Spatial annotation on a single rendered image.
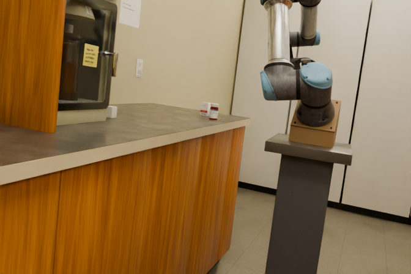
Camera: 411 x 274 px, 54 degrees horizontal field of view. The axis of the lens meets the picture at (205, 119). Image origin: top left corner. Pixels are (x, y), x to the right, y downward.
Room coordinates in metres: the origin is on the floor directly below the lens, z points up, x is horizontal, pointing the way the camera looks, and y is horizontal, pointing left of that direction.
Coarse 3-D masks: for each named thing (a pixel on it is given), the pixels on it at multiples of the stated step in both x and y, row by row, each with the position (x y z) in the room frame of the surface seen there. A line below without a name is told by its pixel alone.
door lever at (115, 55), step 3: (105, 51) 1.52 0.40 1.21; (108, 51) 1.53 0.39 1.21; (105, 54) 1.52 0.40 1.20; (108, 54) 1.52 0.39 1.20; (111, 54) 1.51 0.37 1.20; (114, 54) 1.50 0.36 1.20; (117, 54) 1.50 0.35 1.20; (114, 57) 1.50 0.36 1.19; (117, 57) 1.51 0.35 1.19; (114, 60) 1.50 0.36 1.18; (117, 60) 1.51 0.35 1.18; (114, 63) 1.50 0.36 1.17; (114, 66) 1.50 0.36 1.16; (114, 69) 1.50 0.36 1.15; (114, 72) 1.50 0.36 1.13; (111, 75) 1.50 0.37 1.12; (114, 75) 1.50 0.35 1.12
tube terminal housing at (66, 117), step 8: (112, 0) 1.55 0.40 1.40; (64, 112) 1.36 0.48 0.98; (72, 112) 1.39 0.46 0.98; (80, 112) 1.43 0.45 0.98; (88, 112) 1.47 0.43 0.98; (96, 112) 1.52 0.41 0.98; (104, 112) 1.56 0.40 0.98; (64, 120) 1.36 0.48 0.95; (72, 120) 1.40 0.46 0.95; (80, 120) 1.44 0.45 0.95; (88, 120) 1.48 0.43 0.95; (96, 120) 1.52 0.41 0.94; (104, 120) 1.57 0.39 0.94
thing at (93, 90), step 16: (80, 0) 1.37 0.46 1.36; (96, 0) 1.45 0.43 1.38; (80, 16) 1.38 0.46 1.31; (96, 16) 1.45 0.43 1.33; (112, 16) 1.54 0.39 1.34; (64, 32) 1.31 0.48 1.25; (80, 32) 1.38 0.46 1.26; (96, 32) 1.46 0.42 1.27; (112, 32) 1.55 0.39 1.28; (64, 48) 1.32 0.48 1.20; (80, 48) 1.39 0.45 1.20; (112, 48) 1.56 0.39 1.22; (64, 64) 1.33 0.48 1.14; (80, 64) 1.40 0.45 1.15; (112, 64) 1.56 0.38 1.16; (64, 80) 1.33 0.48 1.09; (80, 80) 1.40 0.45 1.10; (96, 80) 1.48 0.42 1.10; (64, 96) 1.34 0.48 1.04; (80, 96) 1.41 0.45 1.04; (96, 96) 1.49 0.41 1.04
